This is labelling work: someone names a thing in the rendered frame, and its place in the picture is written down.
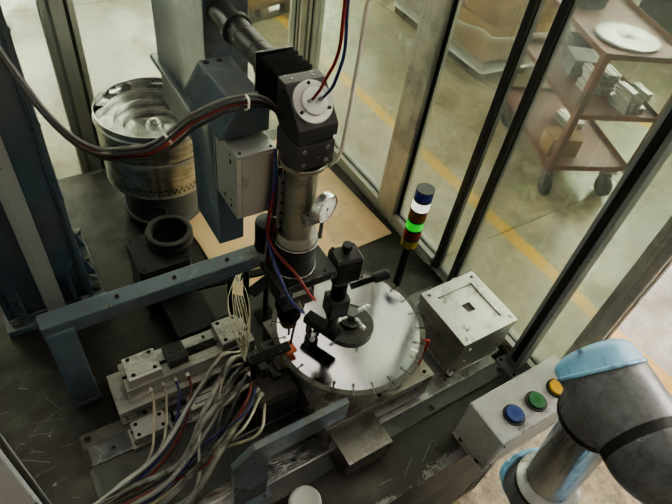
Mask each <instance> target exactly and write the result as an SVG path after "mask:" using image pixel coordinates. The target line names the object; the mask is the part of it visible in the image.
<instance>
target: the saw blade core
mask: <svg viewBox="0 0 672 504"><path fill-rule="evenodd" d="M331 286H332V282H331V280H327V281H325V282H322V283H320V284H317V285H315V286H314V297H315V298H316V301H313V300H312V301H311V302H309V303H306V304H305V307H304V311H305V315H306V314H307V313H308V312H309V311H310V310H312V311H314V312H315V313H317V314H318V315H320V316H321V317H323V318H324V319H326V314H325V312H324V309H323V307H322V305H323V299H324V293H325V291H327V290H331ZM392 289H393V288H392V287H391V286H389V285H388V284H386V283H384V282H383V281H381V282H378V284H376V283H374V282H372V283H369V284H367V285H364V286H361V287H358V288H355V289H352V290H351V288H350V285H348V289H347V293H348V295H349V297H350V299H351V303H350V304H354V305H357V306H360V307H362V306H364V305H366V304H369V305H370V308H368V309H366V311H367V312H368V313H369V314H370V315H371V317H372V319H373V322H374V329H373V333H372V335H371V337H370V338H369V339H368V340H367V341H366V342H365V343H363V344H361V345H357V346H346V345H342V344H340V343H338V342H335V343H334V342H332V341H331V340H329V339H328V338H326V337H325V336H323V335H322V334H320V333H319V336H317V335H316V336H315V337H311V338H310V339H308V336H307V334H306V332H305V330H306V324H305V323H304V322H303V318H304V316H305V315H303V314H302V313H301V316H300V319H299V320H298V321H297V324H296V327H295V331H294V335H293V340H292V342H293V344H294V345H295V347H296V349H297V352H295V353H293V354H290V355H288V356H287V357H288V358H289V359H290V361H291V362H292V363H293V364H294V365H295V366H296V367H297V368H299V367H300V366H301V364H303V366H301V367H300V368H299V370H300V371H301V372H303V373H304V374H305V375H307V376H308V377H310V378H312V379H313V380H314V378H315V377H316V375H318V376H317V377H316V379H315V380H314V381H317V382H319V383H322V384H324V385H327V386H330V387H333V382H336V383H335V385H334V388H338V389H343V390H353V386H352V384H354V391H355V390H368V389H373V388H377V387H381V386H383V385H386V384H388V383H391V382H392V381H394V380H396V379H397V378H398V377H400V376H401V375H402V374H403V373H404V371H405V372H406V370H407V369H408V368H409V367H410V366H411V364H412V363H413V361H414V358H415V357H416V355H417V352H416V351H413V350H411V349H412V348H414V349H417V350H418V349H419V345H420V329H413V328H419V324H418V321H417V318H416V316H415V314H414V311H413V310H412V308H411V306H410V305H409V303H408V302H407V301H404V300H405V299H404V297H403V296H402V295H401V294H400V293H398V292H397V291H396V290H395V289H393V290H392ZM391 290H392V291H391ZM389 291H391V292H389ZM401 301H403V302H402V303H401ZM409 314H411V315H409ZM292 329H293V328H291V329H290V335H287V334H288V329H285V328H283V327H282V326H281V324H280V322H279V319H278V317H277V333H278V337H279V338H282V339H279V338H278V339H279V341H280V344H281V343H283V342H285V341H288V340H290V337H291V333H292ZM283 337H285V339H284V338H283ZM413 342H415V343H413ZM417 343H419V344H417ZM409 355H410V356H411V357H409ZM412 357H413V358H412ZM400 367H401V368H402V369H403V370H404V371H403V370H402V369H400ZM386 377H389V379H387V378H386ZM389 380H390V381H391V382H390V381H389ZM370 383H373V384H372V385H373V388H372V385H371V384H370Z"/></svg>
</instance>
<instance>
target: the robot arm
mask: <svg viewBox="0 0 672 504"><path fill-rule="evenodd" d="M647 361H648V359H647V358H645V357H643V355H642V354H641V353H640V351H639V350H638V349H637V347H636V346H635V345H634V344H633V343H632V342H630V341H627V340H625V339H609V340H604V341H600V342H596V343H593V344H590V345H587V346H585V347H582V348H580V349H578V350H576V351H574V352H572V353H570V354H569V355H567V356H565V357H564V358H563V359H561V360H560V361H559V362H558V363H557V364H556V366H555V369H554V372H555V374H556V376H557V379H556V380H557V381H558V382H560V384H561V386H562V387H563V391H562V392H561V394H560V396H559V398H558V401H557V406H556V410H557V417H558V419H557V421H556V422H555V424H554V426H553V427H552V429H551V430H550V432H549V433H548V435H547V436H546V438H545V440H544V441H543V443H542V444H541V446H540V447H535V448H529V449H525V450H522V451H520V452H518V453H516V454H514V455H512V456H511V458H510V459H507V460H506V461H505V462H504V463H503V464H502V466H501V468H500V471H499V477H500V480H501V483H502V488H503V491H504V493H505V494H506V495H507V498H508V500H509V502H510V504H577V503H578V502H579V499H580V496H581V485H582V484H583V483H584V481H585V480H586V479H587V478H588V477H589V476H590V475H591V474H592V473H593V471H594V470H595V469H596V468H597V467H598V466H599V465H600V464H601V463H602V461H604V463H605V465H606V466H607V468H608V470H609V472H610V473H611V475H612V476H613V477H614V479H615V480H616V481H617V482H618V483H619V485H620V486H621V487H622V488H623V489H624V490H625V491H627V492H628V493H629V494H630V495H631V496H633V497H634V498H635V499H637V500H638V501H640V502H641V503H643V504H672V397H671V395H670V394H669V392H668V391H667V390H666V388H665V387H664V385H663V384H662V382H661V381H660V380H659V378H658V377H657V375H656V374H655V372H654V371H653V369H652V368H651V367H650V365H649V364H648V362H647Z"/></svg>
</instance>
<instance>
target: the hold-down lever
mask: <svg viewBox="0 0 672 504"><path fill-rule="evenodd" d="M390 276H391V273H390V271H389V270H388V269H383V270H380V271H377V272H375V273H373V274H372V275H371V276H370V277H367V278H364V279H361V280H358V281H355V282H353V283H350V284H349V285H350V288H351V290H352V289H355V288H358V287H361V286H364V285H367V284H369V283H372V282H374V283H378V282H381V281H384V280H387V279H389V278H390Z"/></svg>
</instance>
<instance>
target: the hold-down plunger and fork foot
mask: <svg viewBox="0 0 672 504"><path fill-rule="evenodd" d="M338 320H339V318H337V319H333V320H328V321H327V320H326V319H324V318H323V317H321V316H320V315H318V314H317V313H315V312H314V311H312V310H310V311H309V312H308V313H307V314H306V315H305V316H304V318H303V322H304V323H305V324H306V330H305V332H306V334H307V336H308V339H310V338H311V331H312V328H313V329H314V330H316V335H317V336H319V333H320V334H322V335H323V336H325V337H326V338H328V339H329V340H331V341H332V342H334V343H335V342H336V341H337V339H338V338H339V337H340V336H341V333H342V330H341V329H340V328H338V327H337V325H338Z"/></svg>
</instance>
